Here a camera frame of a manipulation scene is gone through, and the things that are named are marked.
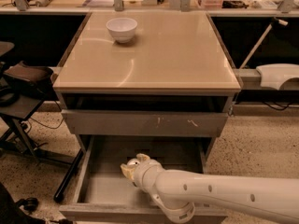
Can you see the grey drawer cabinet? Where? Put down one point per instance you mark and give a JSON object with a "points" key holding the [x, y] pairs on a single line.
{"points": [[174, 63]]}

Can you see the white stick with black tip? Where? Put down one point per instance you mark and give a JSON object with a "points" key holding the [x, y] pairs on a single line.
{"points": [[262, 37]]}

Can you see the green soda can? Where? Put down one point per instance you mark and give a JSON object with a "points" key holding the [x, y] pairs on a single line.
{"points": [[133, 162]]}

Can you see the white curved plastic cover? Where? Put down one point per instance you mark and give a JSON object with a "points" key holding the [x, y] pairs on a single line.
{"points": [[276, 74]]}

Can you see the white ceramic bowl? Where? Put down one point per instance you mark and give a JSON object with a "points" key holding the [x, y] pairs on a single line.
{"points": [[122, 30]]}

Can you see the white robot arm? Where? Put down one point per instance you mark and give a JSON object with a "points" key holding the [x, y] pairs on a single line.
{"points": [[177, 192]]}

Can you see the closed top drawer front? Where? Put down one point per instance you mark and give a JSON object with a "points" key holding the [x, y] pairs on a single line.
{"points": [[145, 123]]}

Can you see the black office chair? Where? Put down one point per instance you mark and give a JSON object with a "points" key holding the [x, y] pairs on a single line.
{"points": [[23, 90]]}

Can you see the open middle drawer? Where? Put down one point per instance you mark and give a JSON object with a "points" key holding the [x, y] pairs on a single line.
{"points": [[104, 196]]}

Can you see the black caster wheel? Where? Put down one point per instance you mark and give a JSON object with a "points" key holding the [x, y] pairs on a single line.
{"points": [[30, 204]]}

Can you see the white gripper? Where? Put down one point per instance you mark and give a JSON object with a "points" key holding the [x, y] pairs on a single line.
{"points": [[140, 171]]}

